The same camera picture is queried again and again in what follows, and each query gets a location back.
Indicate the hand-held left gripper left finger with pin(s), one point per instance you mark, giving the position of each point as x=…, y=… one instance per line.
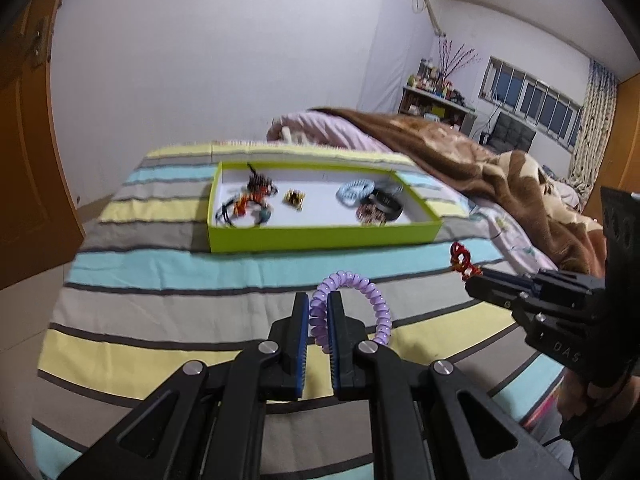
x=300, y=345

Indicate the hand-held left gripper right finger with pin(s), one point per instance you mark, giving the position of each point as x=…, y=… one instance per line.
x=334, y=345

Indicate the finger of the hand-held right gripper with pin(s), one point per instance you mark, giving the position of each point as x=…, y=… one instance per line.
x=505, y=276
x=492, y=292

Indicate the green cardboard box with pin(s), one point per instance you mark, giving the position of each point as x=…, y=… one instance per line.
x=320, y=217

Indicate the black hair band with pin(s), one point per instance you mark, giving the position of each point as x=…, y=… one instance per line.
x=395, y=208

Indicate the yellow patterned hair clip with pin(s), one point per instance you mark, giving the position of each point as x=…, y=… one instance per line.
x=295, y=199

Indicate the person's right hand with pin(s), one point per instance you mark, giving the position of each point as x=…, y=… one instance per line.
x=575, y=400

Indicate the pink striped cloth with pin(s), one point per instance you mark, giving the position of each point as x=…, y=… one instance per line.
x=545, y=405

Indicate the brown plush blanket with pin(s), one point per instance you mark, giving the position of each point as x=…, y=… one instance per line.
x=450, y=160

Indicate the black chair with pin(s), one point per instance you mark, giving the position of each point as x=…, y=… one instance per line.
x=510, y=132

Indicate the striped blanket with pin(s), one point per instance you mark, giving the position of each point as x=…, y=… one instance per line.
x=150, y=270

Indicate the patterned curtain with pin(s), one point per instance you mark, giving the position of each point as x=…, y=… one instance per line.
x=595, y=125

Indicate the window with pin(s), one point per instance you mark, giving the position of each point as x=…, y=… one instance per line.
x=535, y=97

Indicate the white shelf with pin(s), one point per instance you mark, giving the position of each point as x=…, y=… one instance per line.
x=435, y=107

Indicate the row of bottles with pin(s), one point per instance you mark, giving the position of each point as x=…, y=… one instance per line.
x=432, y=82

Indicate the purple branches in vase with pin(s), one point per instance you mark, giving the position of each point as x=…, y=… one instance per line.
x=457, y=60

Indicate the wooden door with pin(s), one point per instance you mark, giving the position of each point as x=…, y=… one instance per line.
x=30, y=170

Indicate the metal door latch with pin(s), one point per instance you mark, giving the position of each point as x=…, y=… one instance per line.
x=37, y=42

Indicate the wall pipe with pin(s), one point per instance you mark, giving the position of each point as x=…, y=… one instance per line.
x=431, y=5

